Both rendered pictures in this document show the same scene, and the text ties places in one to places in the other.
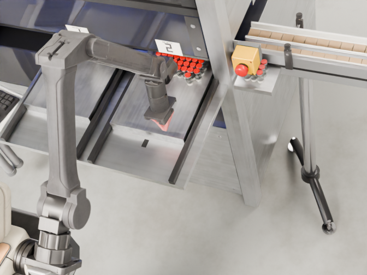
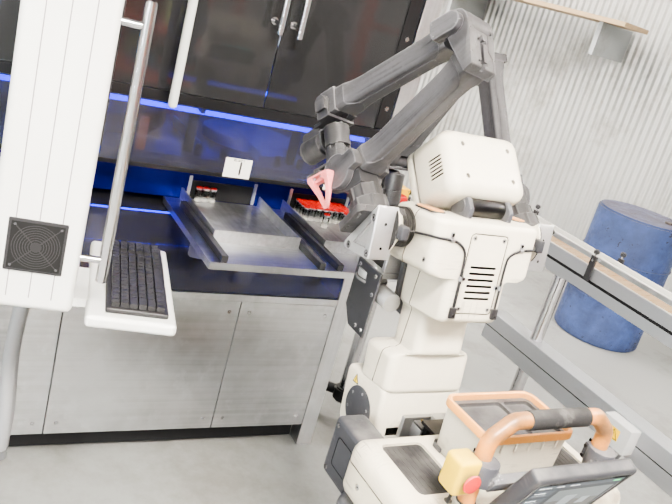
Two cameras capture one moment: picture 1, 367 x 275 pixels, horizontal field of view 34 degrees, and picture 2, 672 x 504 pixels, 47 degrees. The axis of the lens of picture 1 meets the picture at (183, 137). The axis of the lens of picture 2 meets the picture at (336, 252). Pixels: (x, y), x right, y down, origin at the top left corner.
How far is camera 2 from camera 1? 2.38 m
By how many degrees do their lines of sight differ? 63
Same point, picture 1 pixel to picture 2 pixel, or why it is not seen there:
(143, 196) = (179, 467)
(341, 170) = not seen: hidden behind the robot
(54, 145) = (503, 127)
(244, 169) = (327, 368)
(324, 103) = not seen: hidden behind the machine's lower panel
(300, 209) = not seen: hidden behind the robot
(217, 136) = (321, 316)
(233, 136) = (341, 309)
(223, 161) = (306, 363)
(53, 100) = (499, 87)
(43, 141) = (267, 261)
